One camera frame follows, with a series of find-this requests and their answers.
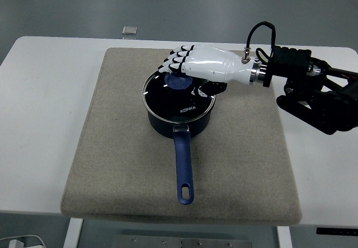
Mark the small silver square floor plate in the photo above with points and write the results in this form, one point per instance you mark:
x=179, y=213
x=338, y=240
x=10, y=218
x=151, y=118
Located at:
x=130, y=30

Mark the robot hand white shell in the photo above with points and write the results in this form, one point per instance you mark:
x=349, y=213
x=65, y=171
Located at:
x=212, y=61

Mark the white power adapter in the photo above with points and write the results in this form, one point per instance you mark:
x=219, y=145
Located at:
x=16, y=244

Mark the grey metal plate with screws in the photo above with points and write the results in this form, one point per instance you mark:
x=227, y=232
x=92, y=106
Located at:
x=153, y=242

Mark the glass pot lid blue knob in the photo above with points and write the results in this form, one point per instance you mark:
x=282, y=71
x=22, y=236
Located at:
x=167, y=102

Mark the white table leg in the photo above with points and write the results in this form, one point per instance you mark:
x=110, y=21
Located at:
x=284, y=238
x=73, y=234

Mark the beige fabric mat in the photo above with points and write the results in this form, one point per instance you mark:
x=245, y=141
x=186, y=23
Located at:
x=126, y=161

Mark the black table control panel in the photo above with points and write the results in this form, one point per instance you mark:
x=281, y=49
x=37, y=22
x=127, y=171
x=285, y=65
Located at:
x=335, y=231

